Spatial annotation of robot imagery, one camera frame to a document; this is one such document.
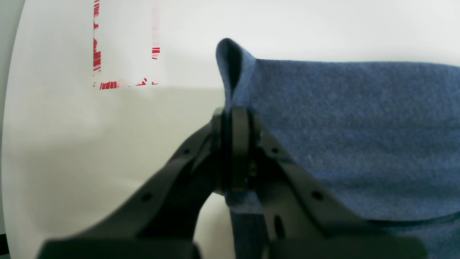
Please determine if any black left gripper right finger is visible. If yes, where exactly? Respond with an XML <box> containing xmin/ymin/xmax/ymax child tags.
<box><xmin>230</xmin><ymin>107</ymin><xmax>427</xmax><ymax>259</ymax></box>

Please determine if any red tape rectangle marking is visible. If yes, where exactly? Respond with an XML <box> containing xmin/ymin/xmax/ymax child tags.
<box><xmin>93</xmin><ymin>0</ymin><xmax>161</xmax><ymax>90</ymax></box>

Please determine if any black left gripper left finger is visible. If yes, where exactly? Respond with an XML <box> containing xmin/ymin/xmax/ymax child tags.
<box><xmin>38</xmin><ymin>108</ymin><xmax>228</xmax><ymax>259</ymax></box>

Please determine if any blue T-shirt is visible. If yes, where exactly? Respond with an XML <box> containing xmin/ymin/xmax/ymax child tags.
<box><xmin>216</xmin><ymin>39</ymin><xmax>460</xmax><ymax>259</ymax></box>

